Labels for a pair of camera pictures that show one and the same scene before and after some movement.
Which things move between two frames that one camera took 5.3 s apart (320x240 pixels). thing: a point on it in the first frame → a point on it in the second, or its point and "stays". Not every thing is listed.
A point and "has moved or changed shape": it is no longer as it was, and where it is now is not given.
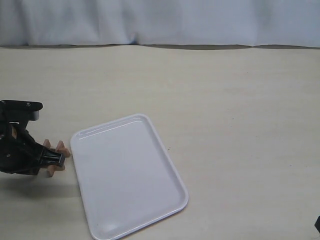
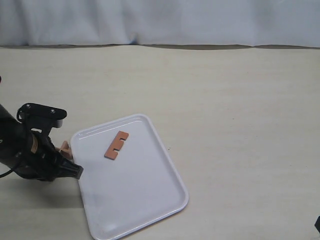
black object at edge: [317, 224] stays
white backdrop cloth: [184, 23] stays
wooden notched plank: [65, 152] → [116, 144]
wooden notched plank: [47, 143] has moved or changed shape
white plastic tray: [127, 179] stays
